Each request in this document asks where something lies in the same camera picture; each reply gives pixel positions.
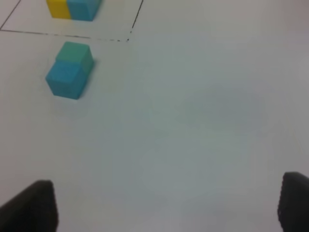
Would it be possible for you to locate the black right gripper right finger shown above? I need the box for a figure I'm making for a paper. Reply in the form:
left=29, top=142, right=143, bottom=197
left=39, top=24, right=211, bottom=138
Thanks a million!
left=277, top=172, right=309, bottom=232

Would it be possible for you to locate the yellow template cube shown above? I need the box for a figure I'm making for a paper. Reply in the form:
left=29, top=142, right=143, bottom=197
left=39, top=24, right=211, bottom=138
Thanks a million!
left=46, top=0, right=71, bottom=19

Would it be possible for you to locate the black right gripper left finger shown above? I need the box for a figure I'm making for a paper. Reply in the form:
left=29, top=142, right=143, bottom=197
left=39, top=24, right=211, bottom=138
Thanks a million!
left=0, top=180, right=59, bottom=232

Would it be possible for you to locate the blue template cube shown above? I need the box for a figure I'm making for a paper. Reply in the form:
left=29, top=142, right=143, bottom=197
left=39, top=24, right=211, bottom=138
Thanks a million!
left=67, top=0, right=101, bottom=21

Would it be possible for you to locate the green cube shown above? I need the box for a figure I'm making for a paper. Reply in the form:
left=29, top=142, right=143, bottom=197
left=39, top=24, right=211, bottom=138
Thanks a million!
left=56, top=42, right=94, bottom=76

